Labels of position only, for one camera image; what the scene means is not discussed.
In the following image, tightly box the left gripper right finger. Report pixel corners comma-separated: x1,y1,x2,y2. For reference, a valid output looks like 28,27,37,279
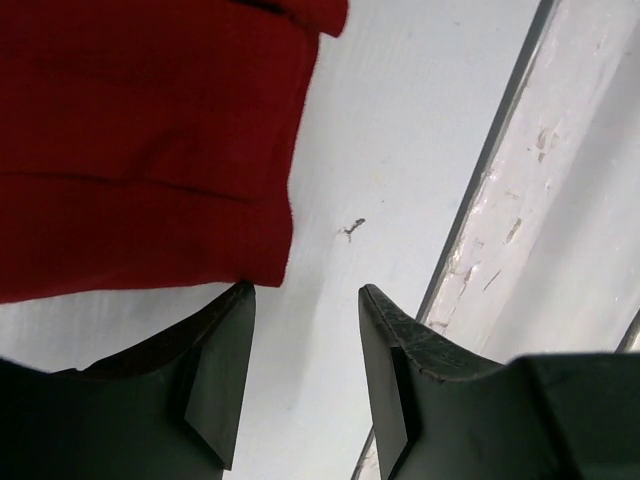
358,285,639,479

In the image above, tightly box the red t shirt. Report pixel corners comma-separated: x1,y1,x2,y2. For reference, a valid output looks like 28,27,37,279
1,1,349,303

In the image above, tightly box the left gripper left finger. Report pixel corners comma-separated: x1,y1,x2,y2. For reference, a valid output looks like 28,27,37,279
1,283,256,479

